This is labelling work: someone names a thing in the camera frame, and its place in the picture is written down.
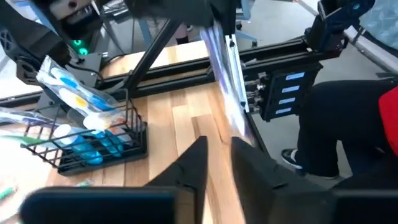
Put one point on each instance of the pale blue patterned cloth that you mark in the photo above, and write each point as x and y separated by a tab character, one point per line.
382	21

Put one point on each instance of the teal mouthwash bottle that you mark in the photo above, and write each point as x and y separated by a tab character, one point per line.
113	146

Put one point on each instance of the person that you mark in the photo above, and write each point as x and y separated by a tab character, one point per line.
335	124

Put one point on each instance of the black labelled control box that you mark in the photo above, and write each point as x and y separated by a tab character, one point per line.
273	102

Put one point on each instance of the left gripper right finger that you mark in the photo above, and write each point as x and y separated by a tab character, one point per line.
264	193

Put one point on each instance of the black mounted device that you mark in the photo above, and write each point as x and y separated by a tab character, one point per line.
332	28

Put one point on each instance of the grey blue desk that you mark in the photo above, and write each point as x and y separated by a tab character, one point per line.
245	12

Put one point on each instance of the silver aluminium post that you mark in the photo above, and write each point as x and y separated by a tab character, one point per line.
238	68

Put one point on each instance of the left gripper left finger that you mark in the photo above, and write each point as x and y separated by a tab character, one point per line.
180	199

